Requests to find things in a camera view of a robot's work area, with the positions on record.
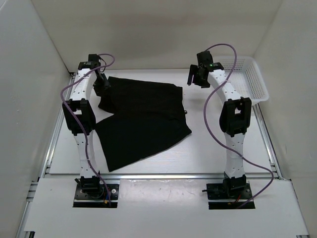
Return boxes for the black shorts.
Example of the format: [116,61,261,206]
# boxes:
[96,76,192,172]

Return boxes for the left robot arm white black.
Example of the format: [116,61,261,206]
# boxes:
[60,54,110,200]

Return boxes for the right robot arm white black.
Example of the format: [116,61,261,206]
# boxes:
[187,51,252,198]

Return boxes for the white perforated plastic basket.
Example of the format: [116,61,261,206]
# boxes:
[210,56,269,105]

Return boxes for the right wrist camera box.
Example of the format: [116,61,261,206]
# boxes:
[197,51,213,67]

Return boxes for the aluminium front rail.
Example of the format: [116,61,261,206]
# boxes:
[99,172,278,181]

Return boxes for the aluminium rail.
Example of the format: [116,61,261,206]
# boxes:
[22,71,76,236]
[253,104,284,179]
[99,172,278,181]

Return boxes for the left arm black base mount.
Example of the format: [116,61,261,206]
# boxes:
[73,178,119,208]

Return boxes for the aluminium right side rail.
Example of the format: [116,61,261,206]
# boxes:
[253,104,284,179]

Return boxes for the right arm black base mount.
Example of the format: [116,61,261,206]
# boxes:
[202,182,255,210]

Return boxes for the aluminium left side rail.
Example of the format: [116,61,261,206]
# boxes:
[22,71,76,236]

